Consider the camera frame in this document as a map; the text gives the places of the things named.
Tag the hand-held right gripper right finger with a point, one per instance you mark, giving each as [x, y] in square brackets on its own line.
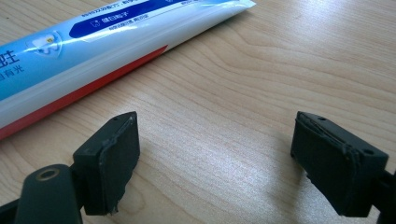
[336, 165]

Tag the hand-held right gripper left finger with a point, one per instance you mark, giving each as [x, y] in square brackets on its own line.
[109, 161]

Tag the blue white toothpaste tube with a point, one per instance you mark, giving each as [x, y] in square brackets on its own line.
[62, 71]

